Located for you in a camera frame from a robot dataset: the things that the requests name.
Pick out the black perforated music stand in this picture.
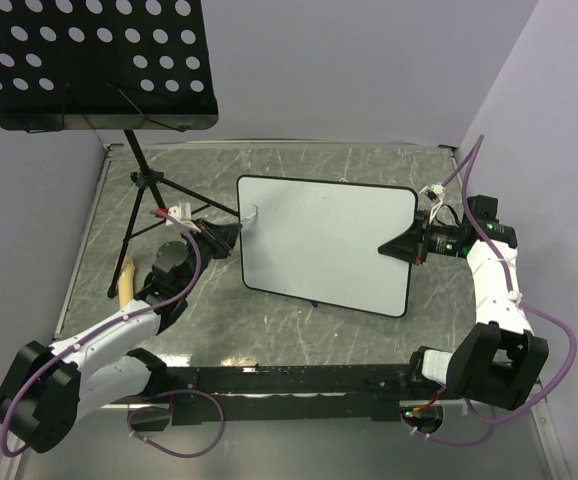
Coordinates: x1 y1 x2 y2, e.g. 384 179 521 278
0 0 243 299

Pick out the beige wooden handle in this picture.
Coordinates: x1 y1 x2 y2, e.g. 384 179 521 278
117 257 135 308

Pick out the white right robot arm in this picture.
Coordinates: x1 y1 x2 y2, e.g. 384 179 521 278
378 195 549 411

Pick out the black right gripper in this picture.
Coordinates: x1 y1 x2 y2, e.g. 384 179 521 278
377 210 463 266

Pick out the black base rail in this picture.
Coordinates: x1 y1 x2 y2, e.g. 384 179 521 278
116 364 440 426

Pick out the white whiteboard black frame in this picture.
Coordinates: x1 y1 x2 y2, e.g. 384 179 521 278
236 175 418 318

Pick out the white whiteboard marker pen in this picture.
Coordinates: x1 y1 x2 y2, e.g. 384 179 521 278
240 210 259 223

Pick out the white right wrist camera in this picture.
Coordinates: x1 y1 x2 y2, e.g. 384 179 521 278
418 183 445 220

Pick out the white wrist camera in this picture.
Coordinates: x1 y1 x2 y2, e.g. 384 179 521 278
418 183 445 220
151 201 201 233

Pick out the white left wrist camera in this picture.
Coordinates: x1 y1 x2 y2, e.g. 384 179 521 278
151 201 201 233

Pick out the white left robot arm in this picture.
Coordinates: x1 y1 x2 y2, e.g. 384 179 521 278
0 219 242 458

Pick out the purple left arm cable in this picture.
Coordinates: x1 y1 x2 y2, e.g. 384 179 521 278
0 212 228 459

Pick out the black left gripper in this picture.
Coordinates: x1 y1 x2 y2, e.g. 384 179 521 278
179 217 242 296

